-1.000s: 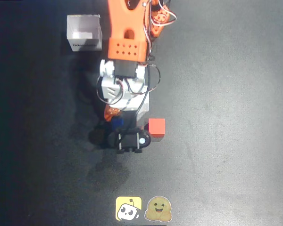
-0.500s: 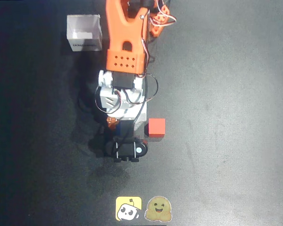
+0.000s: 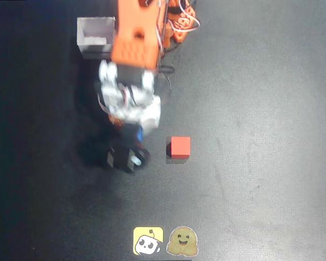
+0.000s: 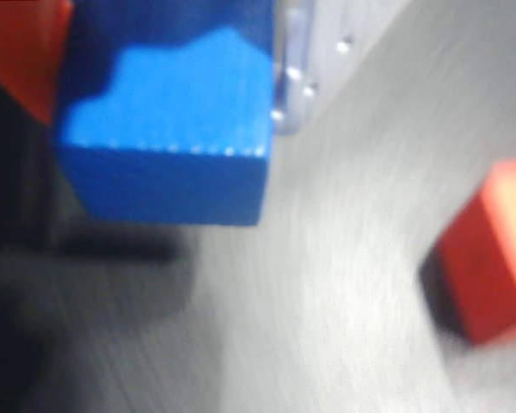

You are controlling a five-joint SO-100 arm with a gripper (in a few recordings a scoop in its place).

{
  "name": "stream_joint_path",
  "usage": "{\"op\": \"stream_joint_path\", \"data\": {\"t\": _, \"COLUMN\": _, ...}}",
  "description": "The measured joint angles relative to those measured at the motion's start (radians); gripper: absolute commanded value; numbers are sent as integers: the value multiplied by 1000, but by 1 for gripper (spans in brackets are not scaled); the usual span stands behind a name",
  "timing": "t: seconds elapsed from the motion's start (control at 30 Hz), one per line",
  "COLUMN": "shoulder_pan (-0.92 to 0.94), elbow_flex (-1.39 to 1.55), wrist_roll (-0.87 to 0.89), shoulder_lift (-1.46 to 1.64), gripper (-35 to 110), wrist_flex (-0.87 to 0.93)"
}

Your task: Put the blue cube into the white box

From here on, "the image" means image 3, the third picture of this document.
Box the white servo cable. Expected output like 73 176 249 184
164 0 201 35

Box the smiling hugging face sticker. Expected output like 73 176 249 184
166 226 199 257

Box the white cardboard box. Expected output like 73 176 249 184
76 16 117 60

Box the yellow robot sticker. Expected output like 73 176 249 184
133 226 164 256

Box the black gripper-mounted webcam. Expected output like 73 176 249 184
105 123 151 175

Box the red cube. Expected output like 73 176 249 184
167 136 191 160

